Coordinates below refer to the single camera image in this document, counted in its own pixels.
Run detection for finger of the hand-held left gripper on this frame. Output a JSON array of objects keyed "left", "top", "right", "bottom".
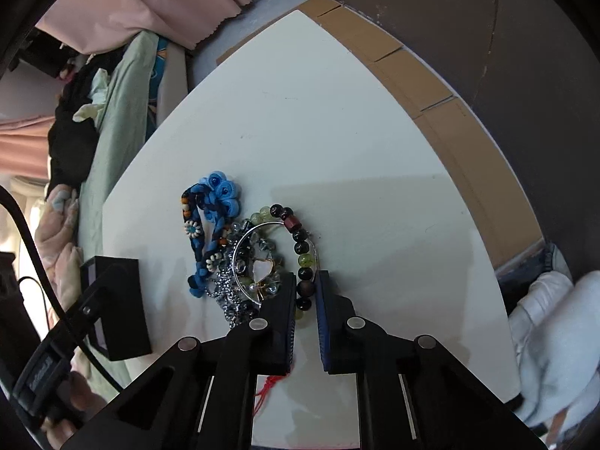
[{"left": 41, "top": 262, "right": 129, "bottom": 354}]

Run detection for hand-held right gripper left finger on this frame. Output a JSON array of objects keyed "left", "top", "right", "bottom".
[{"left": 61, "top": 273, "right": 299, "bottom": 450}]

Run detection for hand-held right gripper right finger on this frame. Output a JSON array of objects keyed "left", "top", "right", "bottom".
[{"left": 315, "top": 269, "right": 550, "bottom": 450}]

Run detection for silver bangle with heart charm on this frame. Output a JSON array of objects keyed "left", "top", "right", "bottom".
[{"left": 232, "top": 222, "right": 325, "bottom": 306}]

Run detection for silver chain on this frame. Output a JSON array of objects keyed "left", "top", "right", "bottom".
[{"left": 205, "top": 262, "right": 264, "bottom": 328}]

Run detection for green and dark beaded bracelet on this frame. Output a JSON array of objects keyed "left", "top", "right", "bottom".
[{"left": 250, "top": 203, "right": 320, "bottom": 327}]

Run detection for silver chain heart bracelet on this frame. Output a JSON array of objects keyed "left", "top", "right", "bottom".
[{"left": 225, "top": 218, "right": 285, "bottom": 297}]

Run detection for blue braided flower bracelet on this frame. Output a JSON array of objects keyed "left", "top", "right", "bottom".
[{"left": 180, "top": 170, "right": 243, "bottom": 299}]

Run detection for person's left hand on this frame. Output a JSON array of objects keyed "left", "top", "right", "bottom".
[{"left": 40, "top": 368, "right": 111, "bottom": 439}]

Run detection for pink fleece blanket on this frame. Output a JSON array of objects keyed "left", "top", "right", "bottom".
[{"left": 34, "top": 183, "right": 86, "bottom": 303}]

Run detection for black clothing pile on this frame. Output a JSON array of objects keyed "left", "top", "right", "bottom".
[{"left": 46, "top": 48, "right": 112, "bottom": 191}]

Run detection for pink window curtain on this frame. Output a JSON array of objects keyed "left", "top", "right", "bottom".
[{"left": 0, "top": 116, "right": 53, "bottom": 185}]

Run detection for green bed sheet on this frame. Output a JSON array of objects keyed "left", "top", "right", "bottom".
[{"left": 76, "top": 32, "right": 159, "bottom": 387}]

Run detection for white table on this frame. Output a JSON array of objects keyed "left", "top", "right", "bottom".
[{"left": 100, "top": 9, "right": 524, "bottom": 449}]

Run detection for brown cardboard sheet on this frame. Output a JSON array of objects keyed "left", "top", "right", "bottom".
[
  {"left": 318, "top": 6, "right": 405, "bottom": 63},
  {"left": 214, "top": 0, "right": 341, "bottom": 67},
  {"left": 374, "top": 48, "right": 454, "bottom": 119},
  {"left": 414, "top": 97, "right": 545, "bottom": 269}
]

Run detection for pale green cloth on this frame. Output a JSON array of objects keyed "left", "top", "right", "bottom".
[{"left": 72, "top": 68, "right": 112, "bottom": 123}]

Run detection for blue jeans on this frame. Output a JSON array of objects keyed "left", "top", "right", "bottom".
[{"left": 496, "top": 241, "right": 573, "bottom": 302}]

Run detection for white pillow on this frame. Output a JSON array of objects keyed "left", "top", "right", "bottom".
[{"left": 507, "top": 271, "right": 600, "bottom": 438}]

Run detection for patterned mattress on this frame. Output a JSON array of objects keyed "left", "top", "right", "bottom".
[{"left": 146, "top": 36, "right": 189, "bottom": 139}]

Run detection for wide pink curtain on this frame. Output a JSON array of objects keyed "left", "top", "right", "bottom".
[{"left": 35, "top": 0, "right": 288, "bottom": 51}]

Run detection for dark wooden wardrobe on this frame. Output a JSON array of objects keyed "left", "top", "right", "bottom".
[{"left": 279, "top": 0, "right": 600, "bottom": 291}]

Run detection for black cable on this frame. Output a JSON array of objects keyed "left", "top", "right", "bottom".
[{"left": 0, "top": 185, "right": 125, "bottom": 392}]

